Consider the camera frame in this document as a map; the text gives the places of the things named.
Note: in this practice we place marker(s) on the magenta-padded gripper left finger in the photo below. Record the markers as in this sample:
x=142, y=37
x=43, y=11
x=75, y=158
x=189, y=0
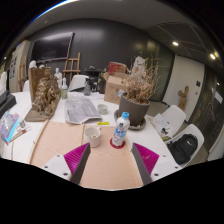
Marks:
x=60, y=166

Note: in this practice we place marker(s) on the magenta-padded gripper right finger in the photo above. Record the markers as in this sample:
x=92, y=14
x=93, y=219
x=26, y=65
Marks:
x=160, y=166

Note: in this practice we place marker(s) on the light plywood board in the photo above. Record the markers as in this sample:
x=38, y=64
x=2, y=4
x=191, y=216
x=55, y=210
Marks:
x=56, y=140
x=110, y=166

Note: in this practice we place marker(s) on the black backpack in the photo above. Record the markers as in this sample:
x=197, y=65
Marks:
x=183, y=148

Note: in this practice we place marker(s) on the white paper stack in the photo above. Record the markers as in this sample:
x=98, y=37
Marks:
x=161, y=125

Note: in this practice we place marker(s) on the dark round plant saucer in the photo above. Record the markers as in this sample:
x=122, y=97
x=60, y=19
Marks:
x=141, y=126

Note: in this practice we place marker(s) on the white mug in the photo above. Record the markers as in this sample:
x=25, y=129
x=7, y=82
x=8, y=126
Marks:
x=93, y=135

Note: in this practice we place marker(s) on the white plastic chair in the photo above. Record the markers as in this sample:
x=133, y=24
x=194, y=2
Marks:
x=78, y=82
x=175, y=116
x=195, y=131

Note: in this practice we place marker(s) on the flat round red coaster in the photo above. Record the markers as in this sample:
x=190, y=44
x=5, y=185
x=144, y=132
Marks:
x=113, y=145

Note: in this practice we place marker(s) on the bundle of brushes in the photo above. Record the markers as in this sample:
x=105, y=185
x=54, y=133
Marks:
x=20, y=132

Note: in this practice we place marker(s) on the clear bottle with blue cap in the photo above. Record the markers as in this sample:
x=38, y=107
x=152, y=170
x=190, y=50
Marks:
x=120, y=131

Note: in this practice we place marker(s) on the open grey newspaper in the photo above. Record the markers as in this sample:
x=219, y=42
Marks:
x=80, y=110

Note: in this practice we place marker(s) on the yellow tag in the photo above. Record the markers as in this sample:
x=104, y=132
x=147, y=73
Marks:
x=103, y=123

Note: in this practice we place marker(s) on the grey pot with dried plant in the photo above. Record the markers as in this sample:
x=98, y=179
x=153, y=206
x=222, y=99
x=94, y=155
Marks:
x=135, y=108

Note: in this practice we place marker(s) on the small grey round bowl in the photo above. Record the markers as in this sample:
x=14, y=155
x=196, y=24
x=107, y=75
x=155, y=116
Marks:
x=102, y=109

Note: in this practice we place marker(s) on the wooden figure statue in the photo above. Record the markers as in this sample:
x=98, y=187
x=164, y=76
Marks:
x=183, y=98

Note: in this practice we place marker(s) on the white spray bottle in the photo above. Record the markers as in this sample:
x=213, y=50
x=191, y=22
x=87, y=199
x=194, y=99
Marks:
x=64, y=90

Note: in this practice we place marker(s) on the grey bottle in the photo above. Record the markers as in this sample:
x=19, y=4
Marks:
x=87, y=89

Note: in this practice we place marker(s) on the white figure statuette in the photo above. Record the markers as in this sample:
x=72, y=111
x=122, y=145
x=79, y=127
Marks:
x=58, y=77

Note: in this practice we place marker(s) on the brown cardboard box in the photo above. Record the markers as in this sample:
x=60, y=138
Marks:
x=113, y=88

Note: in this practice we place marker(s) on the wooden easel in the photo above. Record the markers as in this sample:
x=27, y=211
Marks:
x=71, y=68

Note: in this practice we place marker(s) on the white wrapped sculpture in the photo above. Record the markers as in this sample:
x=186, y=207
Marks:
x=139, y=66

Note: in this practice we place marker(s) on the white bust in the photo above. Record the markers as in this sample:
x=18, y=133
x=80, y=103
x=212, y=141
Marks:
x=32, y=64

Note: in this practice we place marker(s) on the red box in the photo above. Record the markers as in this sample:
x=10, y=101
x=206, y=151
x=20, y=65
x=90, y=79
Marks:
x=116, y=68

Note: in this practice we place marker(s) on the round ceiling light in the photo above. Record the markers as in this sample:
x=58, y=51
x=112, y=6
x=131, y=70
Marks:
x=175, y=43
x=212, y=56

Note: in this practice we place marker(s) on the large black wall screen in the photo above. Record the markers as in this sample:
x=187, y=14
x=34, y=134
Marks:
x=51, y=46

